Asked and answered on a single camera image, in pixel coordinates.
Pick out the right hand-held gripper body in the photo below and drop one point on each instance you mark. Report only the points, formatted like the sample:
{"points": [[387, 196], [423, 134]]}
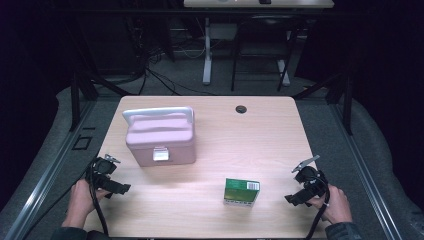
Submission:
{"points": [[313, 180]]}

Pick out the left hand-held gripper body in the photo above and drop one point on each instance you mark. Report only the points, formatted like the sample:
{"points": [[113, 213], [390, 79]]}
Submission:
{"points": [[101, 166]]}

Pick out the green carton box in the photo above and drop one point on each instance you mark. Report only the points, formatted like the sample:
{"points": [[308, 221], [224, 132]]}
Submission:
{"points": [[240, 191]]}

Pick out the person's right hand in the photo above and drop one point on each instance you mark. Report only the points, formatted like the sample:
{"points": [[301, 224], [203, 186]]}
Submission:
{"points": [[338, 206]]}

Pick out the person's left hand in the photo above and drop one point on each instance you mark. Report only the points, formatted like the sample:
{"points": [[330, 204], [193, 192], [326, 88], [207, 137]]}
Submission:
{"points": [[80, 200]]}

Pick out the black metal stand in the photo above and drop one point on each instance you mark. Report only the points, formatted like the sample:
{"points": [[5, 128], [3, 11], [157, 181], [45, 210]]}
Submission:
{"points": [[75, 103], [348, 106]]}

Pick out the white desk leg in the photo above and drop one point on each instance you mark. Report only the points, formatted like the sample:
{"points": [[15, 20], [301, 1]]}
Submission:
{"points": [[284, 73], [207, 60]]}

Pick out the black chair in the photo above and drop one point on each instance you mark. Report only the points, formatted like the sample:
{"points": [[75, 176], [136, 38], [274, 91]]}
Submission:
{"points": [[260, 40]]}

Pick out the metal floor rail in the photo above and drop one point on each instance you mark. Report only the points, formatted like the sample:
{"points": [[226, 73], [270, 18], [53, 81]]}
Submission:
{"points": [[370, 180], [43, 180]]}

